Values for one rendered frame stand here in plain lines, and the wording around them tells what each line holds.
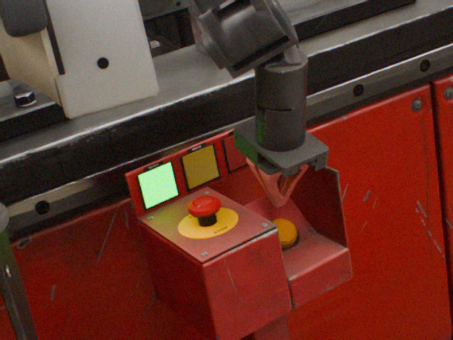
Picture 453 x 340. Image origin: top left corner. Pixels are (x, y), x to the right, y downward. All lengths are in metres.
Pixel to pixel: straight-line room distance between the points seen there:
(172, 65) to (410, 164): 0.40
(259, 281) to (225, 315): 0.05
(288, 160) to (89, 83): 0.55
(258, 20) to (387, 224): 0.60
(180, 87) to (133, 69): 0.76
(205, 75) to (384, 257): 0.43
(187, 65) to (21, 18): 0.90
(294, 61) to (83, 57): 0.52
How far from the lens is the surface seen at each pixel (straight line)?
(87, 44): 0.46
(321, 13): 1.35
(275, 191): 1.06
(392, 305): 1.51
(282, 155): 1.00
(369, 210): 1.40
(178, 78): 1.27
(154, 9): 0.55
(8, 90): 0.97
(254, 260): 1.03
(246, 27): 0.93
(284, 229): 1.13
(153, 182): 1.11
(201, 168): 1.14
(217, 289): 1.01
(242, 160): 1.17
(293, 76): 0.96
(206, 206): 1.04
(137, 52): 0.47
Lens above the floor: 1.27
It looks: 25 degrees down
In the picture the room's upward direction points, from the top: 11 degrees counter-clockwise
